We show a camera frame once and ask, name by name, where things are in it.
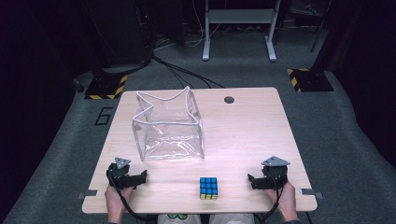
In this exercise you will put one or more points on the person's right hand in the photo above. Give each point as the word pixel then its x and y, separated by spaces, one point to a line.
pixel 285 199

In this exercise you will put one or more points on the person's left hand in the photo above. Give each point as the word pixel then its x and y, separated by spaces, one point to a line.
pixel 116 199

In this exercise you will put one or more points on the grey metal table bracket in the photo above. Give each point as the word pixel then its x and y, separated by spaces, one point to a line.
pixel 309 192
pixel 87 193

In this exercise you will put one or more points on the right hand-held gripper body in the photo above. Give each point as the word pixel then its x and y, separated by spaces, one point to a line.
pixel 275 177

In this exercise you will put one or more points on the black stand pole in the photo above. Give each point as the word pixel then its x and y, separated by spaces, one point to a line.
pixel 322 46

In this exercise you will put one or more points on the blue puzzle cube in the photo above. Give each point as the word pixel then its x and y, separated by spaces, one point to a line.
pixel 208 186

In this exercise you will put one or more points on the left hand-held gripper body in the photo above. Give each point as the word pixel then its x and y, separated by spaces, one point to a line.
pixel 120 179

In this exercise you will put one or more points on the transparent plastic bag white trim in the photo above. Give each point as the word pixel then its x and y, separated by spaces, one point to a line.
pixel 169 137

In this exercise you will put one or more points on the black base yellow striped edge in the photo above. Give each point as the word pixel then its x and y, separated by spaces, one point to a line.
pixel 311 81
pixel 104 87

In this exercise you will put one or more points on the white metal desk frame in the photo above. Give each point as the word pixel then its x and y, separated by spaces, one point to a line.
pixel 239 15

